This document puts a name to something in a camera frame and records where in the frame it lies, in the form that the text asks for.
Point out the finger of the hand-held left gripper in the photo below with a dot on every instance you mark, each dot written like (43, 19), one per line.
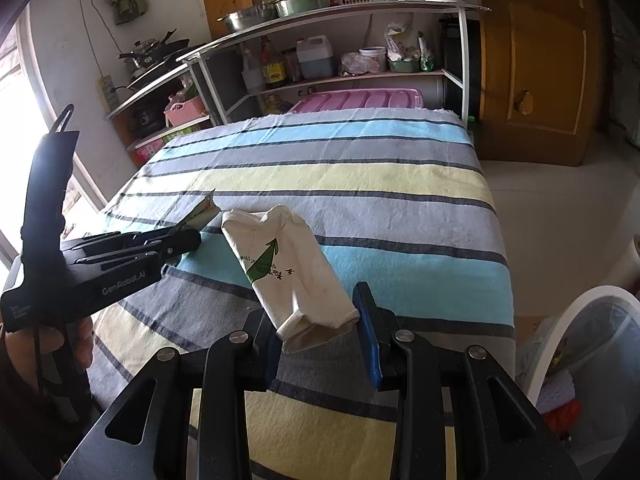
(115, 241)
(175, 250)

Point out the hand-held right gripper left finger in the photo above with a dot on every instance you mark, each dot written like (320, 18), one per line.
(272, 360)

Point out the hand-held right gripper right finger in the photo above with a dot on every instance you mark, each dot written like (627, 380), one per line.
(370, 340)

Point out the green white paper wrapper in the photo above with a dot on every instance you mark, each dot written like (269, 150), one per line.
(202, 212)

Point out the beige paper bag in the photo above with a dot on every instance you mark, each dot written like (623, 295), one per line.
(300, 270)

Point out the white trash bin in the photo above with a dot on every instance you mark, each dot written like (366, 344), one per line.
(560, 330)

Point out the large white foam net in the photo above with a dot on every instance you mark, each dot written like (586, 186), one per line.
(555, 390)

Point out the person's left forearm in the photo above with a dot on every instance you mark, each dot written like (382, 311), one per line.
(25, 425)

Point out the person's left hand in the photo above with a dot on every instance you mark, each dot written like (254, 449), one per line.
(82, 345)

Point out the colourful cardboard box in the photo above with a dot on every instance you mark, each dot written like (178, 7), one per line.
(152, 152)

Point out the window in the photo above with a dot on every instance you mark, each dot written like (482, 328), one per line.
(15, 110)

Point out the pink woven basket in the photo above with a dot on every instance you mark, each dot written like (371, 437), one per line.
(186, 111)

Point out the striped tablecloth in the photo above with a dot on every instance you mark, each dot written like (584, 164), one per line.
(350, 185)

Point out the white side shelf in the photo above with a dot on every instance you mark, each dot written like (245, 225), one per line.
(150, 87)

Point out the steel pot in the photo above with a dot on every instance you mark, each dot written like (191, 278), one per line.
(136, 55)

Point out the black frying pan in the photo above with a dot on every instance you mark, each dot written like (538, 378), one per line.
(162, 57)

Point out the clear plastic bottle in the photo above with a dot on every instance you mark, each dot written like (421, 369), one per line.
(253, 76)

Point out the yellow label sauce bottle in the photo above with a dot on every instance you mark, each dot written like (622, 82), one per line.
(273, 67)

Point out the dark glass jar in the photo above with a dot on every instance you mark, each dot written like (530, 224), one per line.
(292, 67)

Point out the plastic oil jug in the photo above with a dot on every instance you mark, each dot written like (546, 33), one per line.
(316, 60)

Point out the steel bowl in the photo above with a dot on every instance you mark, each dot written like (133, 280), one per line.
(247, 20)

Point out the crumpled clear plastic bag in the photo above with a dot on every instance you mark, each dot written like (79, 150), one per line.
(354, 65)

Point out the white plastic tub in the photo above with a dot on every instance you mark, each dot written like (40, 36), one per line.
(373, 59)

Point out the green bowl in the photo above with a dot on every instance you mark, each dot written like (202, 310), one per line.
(404, 66)

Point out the green basin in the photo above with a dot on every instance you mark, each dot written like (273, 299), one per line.
(302, 5)

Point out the black tall appliance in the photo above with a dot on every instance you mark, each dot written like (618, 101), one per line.
(452, 70)

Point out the green seasoning packet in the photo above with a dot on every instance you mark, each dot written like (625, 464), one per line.
(425, 54)

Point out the white metal shelf rack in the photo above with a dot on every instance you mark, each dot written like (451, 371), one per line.
(350, 10)

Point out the white food bag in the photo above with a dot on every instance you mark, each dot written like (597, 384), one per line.
(400, 41)

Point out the wooden door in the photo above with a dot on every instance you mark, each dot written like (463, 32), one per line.
(540, 60)

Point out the wall power strip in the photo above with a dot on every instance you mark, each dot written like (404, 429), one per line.
(104, 94)

